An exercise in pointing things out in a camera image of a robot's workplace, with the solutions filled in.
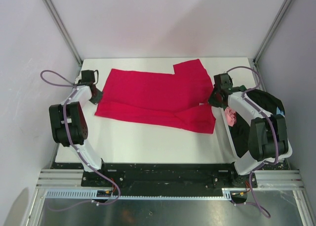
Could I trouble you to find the red t shirt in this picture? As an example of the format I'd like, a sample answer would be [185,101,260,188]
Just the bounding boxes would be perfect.
[95,59,216,134]

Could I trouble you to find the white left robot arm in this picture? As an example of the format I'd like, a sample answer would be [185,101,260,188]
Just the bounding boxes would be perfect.
[46,70,109,186]

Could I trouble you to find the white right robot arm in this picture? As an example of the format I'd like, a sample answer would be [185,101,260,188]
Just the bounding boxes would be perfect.
[208,73,292,187]

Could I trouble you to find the green t shirt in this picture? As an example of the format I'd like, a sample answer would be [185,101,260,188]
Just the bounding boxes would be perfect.
[238,85,247,92]

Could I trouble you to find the black t shirt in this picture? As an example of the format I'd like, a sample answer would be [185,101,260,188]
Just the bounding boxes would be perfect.
[225,90,289,162]

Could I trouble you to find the white perforated plastic basket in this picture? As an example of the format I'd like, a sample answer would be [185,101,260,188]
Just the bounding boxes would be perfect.
[218,104,294,166]

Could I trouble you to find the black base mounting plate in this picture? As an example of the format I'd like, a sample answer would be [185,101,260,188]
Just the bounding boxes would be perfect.
[81,163,257,189]

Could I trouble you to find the left aluminium corner post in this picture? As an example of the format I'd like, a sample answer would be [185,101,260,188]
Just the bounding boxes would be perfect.
[42,0,83,67]

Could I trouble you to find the aluminium corner post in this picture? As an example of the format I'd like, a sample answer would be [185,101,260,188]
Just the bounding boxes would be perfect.
[42,0,83,67]
[253,0,301,65]

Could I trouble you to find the right aluminium corner post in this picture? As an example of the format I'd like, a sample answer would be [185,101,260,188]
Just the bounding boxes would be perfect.
[253,0,301,65]

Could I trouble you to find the grey slotted cable duct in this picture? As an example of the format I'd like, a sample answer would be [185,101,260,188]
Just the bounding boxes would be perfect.
[45,188,247,201]

